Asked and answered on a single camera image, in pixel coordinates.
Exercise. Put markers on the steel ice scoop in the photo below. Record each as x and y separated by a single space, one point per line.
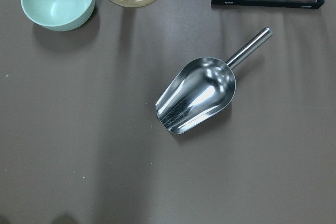
203 88

